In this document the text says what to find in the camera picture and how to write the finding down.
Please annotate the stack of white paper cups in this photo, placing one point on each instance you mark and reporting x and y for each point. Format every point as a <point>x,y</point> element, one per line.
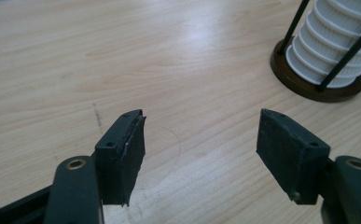
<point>327,37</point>

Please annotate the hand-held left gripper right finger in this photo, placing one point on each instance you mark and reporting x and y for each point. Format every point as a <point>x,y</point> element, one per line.
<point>290,155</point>

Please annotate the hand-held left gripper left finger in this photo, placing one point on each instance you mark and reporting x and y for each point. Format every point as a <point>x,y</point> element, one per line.
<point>119,155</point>

